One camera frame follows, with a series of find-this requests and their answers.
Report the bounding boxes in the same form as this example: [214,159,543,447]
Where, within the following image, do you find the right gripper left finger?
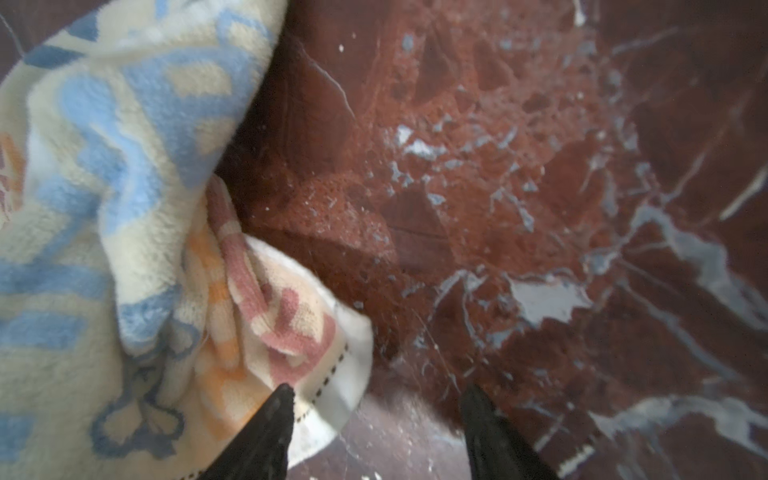
[199,384,295,480]

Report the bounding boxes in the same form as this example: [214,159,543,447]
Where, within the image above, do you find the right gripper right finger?
[459,384,558,480]

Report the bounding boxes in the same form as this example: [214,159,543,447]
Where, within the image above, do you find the cream rabbit lettered towel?
[1,1,373,479]

